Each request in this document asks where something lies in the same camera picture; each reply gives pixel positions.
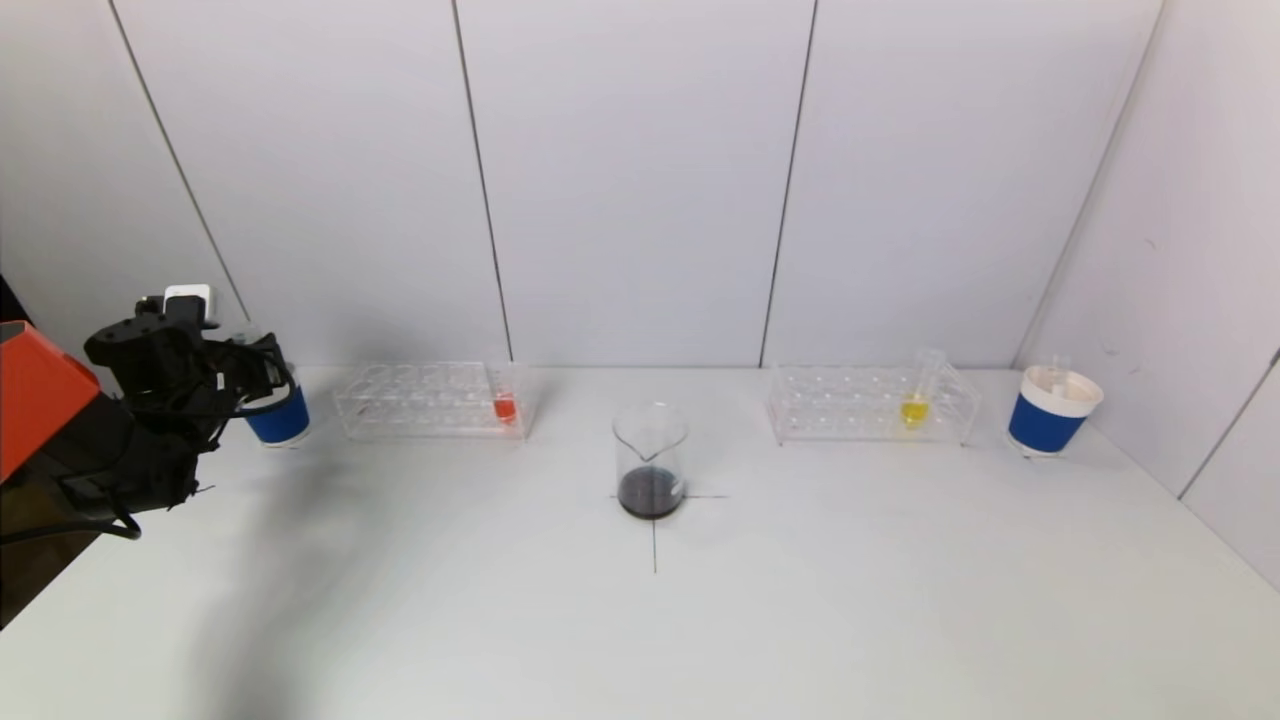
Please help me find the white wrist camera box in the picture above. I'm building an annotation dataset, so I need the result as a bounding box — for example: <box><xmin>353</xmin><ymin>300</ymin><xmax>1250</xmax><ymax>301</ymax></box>
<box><xmin>160</xmin><ymin>284</ymin><xmax>220</xmax><ymax>330</ymax></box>

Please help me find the test tube with orange pigment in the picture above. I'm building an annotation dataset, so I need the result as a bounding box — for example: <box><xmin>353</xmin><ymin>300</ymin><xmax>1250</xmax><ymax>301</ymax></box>
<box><xmin>489</xmin><ymin>360</ymin><xmax>522</xmax><ymax>427</ymax></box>

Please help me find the clear acrylic test tube rack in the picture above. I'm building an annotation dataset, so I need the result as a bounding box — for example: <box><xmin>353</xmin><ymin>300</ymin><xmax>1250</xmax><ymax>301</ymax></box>
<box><xmin>332</xmin><ymin>360</ymin><xmax>538</xmax><ymax>442</ymax></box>
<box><xmin>765</xmin><ymin>362</ymin><xmax>980</xmax><ymax>448</ymax></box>

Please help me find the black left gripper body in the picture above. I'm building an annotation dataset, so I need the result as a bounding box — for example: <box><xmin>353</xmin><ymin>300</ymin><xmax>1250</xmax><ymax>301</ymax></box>
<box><xmin>224</xmin><ymin>332</ymin><xmax>291</xmax><ymax>397</ymax></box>

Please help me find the blue white paper cup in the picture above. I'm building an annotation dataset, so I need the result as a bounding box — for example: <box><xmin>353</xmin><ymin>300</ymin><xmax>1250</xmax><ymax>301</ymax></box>
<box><xmin>238</xmin><ymin>380</ymin><xmax>312</xmax><ymax>449</ymax></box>
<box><xmin>1007</xmin><ymin>366</ymin><xmax>1105</xmax><ymax>459</ymax></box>

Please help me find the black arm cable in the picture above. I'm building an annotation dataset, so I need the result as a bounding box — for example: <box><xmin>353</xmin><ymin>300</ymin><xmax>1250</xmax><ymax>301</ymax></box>
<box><xmin>0</xmin><ymin>512</ymin><xmax>143</xmax><ymax>546</ymax></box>

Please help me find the clear glass beaker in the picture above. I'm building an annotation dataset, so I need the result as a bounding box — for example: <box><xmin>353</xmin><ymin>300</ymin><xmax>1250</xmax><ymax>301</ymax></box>
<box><xmin>612</xmin><ymin>402</ymin><xmax>689</xmax><ymax>521</ymax></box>

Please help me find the test tube with yellow pigment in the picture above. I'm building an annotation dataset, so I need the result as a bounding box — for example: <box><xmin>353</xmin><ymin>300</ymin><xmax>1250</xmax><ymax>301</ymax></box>
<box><xmin>897</xmin><ymin>348</ymin><xmax>946</xmax><ymax>430</ymax></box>

